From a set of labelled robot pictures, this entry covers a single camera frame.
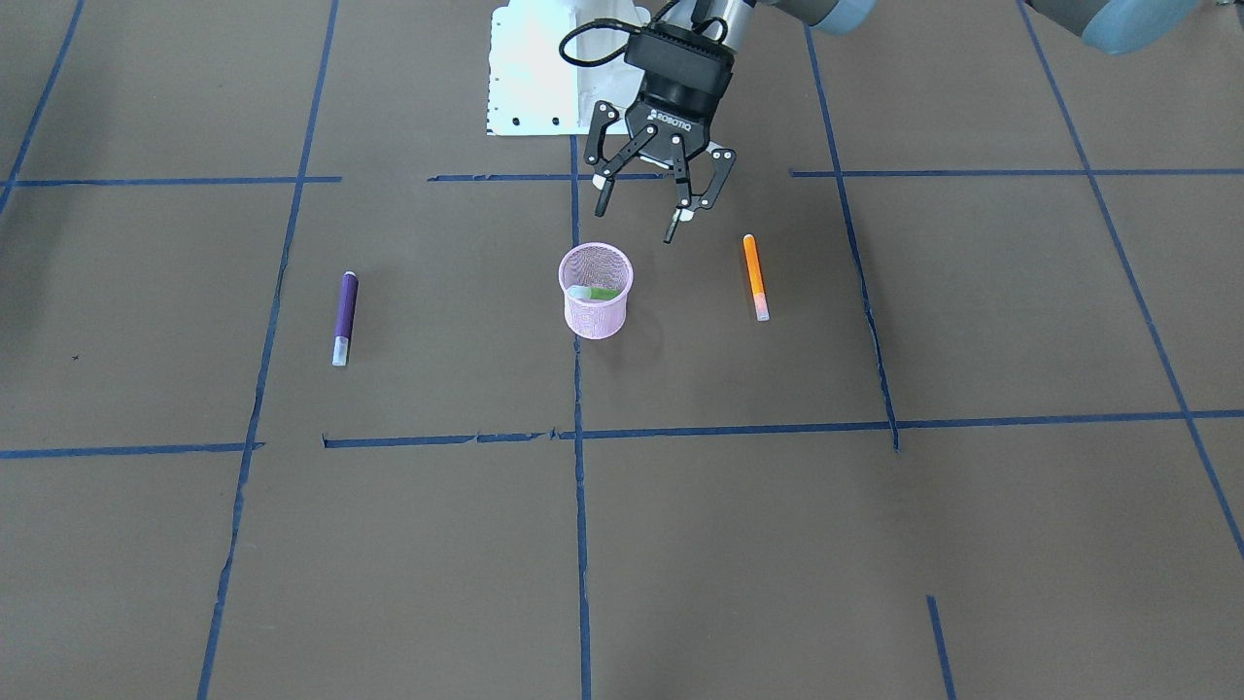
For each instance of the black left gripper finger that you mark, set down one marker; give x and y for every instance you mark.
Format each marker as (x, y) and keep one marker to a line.
(607, 168)
(688, 202)

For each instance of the orange marker pen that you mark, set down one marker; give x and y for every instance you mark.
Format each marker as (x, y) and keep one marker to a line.
(756, 281)

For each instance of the green marker pen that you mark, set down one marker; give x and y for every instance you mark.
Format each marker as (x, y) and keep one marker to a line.
(591, 293)

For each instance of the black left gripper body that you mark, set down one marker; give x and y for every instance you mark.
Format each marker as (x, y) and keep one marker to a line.
(673, 115)

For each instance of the purple marker pen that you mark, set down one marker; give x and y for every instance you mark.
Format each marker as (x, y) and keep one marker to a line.
(345, 316)

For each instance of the pink mesh pen holder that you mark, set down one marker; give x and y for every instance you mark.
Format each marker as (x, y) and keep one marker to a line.
(595, 279)

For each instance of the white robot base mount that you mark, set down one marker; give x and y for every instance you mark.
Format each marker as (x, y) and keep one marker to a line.
(532, 90)

